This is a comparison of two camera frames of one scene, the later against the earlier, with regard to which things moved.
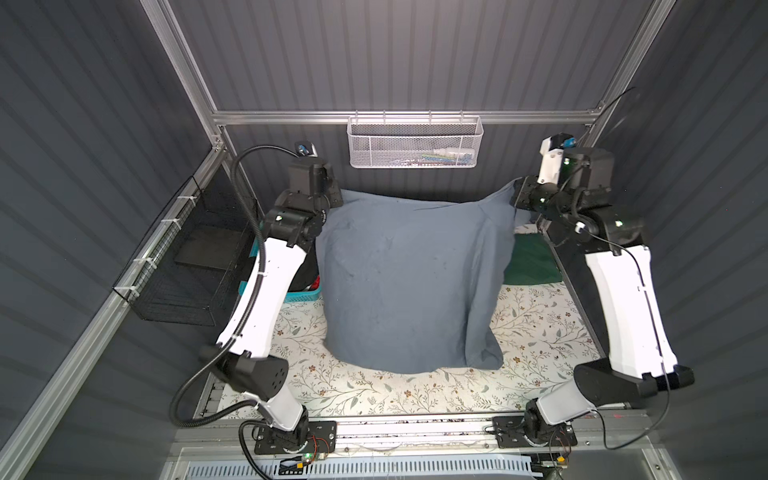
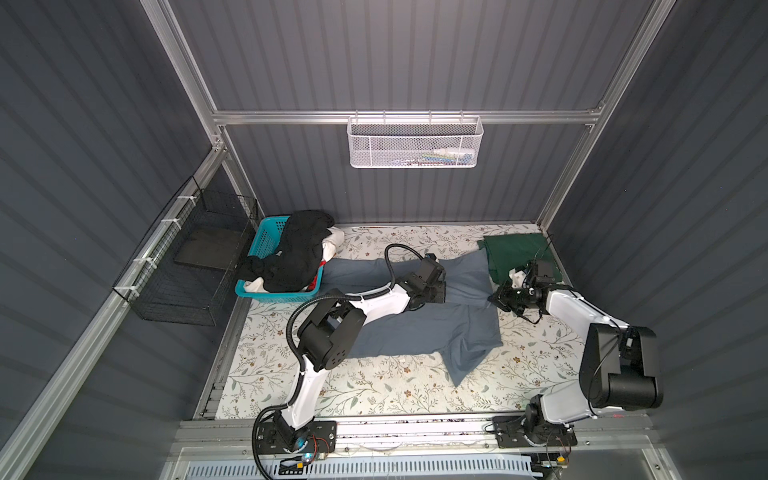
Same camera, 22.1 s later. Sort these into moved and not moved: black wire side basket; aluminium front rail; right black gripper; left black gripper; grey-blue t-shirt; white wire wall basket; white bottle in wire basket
Moved: grey-blue t-shirt; right black gripper; left black gripper
Not moved: white wire wall basket; white bottle in wire basket; aluminium front rail; black wire side basket
